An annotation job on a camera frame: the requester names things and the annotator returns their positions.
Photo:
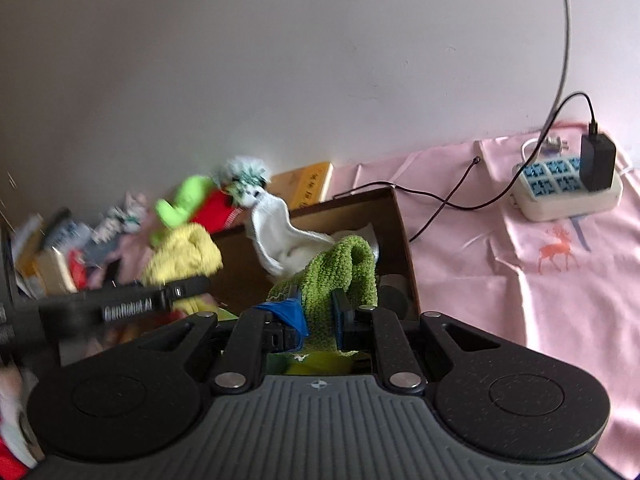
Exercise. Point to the pink bedsheet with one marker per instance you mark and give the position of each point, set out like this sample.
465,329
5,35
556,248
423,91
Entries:
475,285

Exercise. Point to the yellow book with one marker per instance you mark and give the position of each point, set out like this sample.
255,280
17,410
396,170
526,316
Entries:
310,185

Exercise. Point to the red plush toy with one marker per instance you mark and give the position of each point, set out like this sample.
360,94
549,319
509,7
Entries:
215,212

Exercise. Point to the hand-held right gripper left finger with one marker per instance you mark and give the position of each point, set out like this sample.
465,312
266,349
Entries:
292,317

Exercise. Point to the black charger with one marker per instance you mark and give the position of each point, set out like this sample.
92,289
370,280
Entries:
597,162

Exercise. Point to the green knit cloth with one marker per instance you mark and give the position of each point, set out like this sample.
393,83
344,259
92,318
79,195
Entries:
345,270

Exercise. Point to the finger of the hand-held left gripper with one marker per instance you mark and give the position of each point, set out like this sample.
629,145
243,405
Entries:
192,286

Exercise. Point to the green plush toy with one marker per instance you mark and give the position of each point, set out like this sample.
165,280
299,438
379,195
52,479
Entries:
185,200

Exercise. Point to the yellow cloth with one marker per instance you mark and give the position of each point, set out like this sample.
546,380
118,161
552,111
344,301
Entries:
180,255

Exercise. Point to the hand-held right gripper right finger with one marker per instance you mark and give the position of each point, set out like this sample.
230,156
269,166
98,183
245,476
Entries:
341,320

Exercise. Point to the panda plush toy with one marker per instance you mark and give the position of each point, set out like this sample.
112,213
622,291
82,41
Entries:
245,180

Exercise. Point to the cardboard box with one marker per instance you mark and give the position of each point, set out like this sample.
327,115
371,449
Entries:
395,230

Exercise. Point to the white cloth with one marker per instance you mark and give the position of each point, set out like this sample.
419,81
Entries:
270,230

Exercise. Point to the white power strip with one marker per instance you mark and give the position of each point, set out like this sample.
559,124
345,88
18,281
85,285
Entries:
550,195

